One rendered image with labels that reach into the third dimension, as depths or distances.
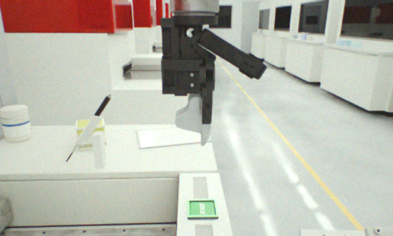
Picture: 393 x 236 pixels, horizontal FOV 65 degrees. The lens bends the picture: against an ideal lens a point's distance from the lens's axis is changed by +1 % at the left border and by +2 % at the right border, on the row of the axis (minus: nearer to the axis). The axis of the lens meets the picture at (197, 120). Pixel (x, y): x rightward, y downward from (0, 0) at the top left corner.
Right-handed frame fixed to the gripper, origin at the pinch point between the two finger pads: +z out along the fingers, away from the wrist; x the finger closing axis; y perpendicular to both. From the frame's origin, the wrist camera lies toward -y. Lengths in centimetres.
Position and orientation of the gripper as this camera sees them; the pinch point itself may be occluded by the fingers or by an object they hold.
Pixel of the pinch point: (207, 137)
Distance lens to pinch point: 52.7
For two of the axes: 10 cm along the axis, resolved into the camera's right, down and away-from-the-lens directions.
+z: 0.0, 9.5, 3.1
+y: -10.0, 0.1, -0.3
